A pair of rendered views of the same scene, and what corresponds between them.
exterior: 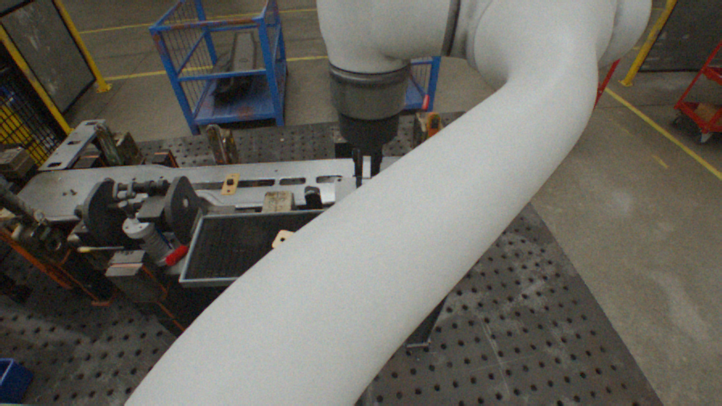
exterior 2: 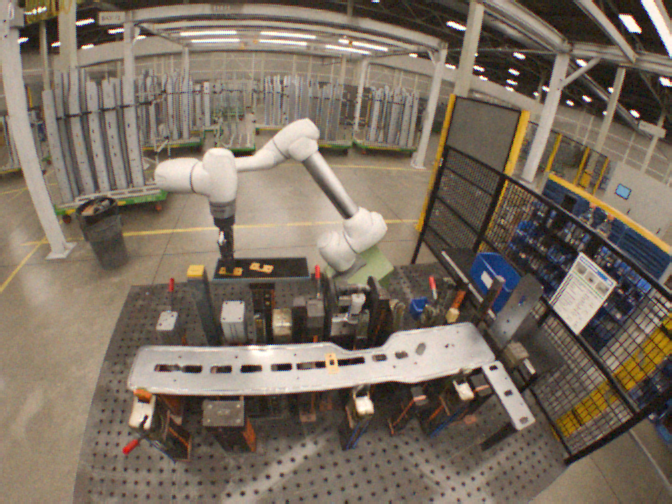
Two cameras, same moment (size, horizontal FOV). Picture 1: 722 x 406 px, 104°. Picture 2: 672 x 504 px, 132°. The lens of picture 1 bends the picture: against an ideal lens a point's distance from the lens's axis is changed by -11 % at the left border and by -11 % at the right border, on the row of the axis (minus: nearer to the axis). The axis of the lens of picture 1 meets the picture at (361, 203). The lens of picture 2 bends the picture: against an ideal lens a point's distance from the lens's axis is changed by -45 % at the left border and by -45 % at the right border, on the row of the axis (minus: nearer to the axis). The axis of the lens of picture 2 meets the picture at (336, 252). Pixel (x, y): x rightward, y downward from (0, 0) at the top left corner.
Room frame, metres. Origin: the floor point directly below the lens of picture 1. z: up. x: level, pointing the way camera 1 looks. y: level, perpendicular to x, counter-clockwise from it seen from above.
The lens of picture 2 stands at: (1.15, 0.22, 1.81)
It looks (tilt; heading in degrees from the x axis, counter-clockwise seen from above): 34 degrees down; 169
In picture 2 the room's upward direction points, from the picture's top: 8 degrees clockwise
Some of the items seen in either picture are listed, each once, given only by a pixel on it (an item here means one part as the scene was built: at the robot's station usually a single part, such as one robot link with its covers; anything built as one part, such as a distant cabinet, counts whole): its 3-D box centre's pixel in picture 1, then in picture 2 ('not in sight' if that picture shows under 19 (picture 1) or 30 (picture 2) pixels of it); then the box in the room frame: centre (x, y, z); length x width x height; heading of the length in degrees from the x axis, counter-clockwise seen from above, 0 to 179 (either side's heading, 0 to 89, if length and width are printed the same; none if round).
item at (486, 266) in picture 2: not in sight; (498, 280); (0.32, 1.24, 1.09); 0.30 x 0.17 x 0.13; 178
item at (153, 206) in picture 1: (181, 258); (345, 326); (0.43, 0.44, 0.94); 0.18 x 0.13 x 0.49; 94
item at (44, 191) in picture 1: (238, 183); (326, 366); (0.65, 0.34, 1.00); 1.38 x 0.22 x 0.02; 94
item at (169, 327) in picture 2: not in sight; (179, 349); (0.52, -0.24, 0.88); 0.11 x 0.10 x 0.36; 4
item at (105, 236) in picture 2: not in sight; (104, 234); (-1.19, -1.93, 0.36); 0.54 x 0.50 x 0.73; 9
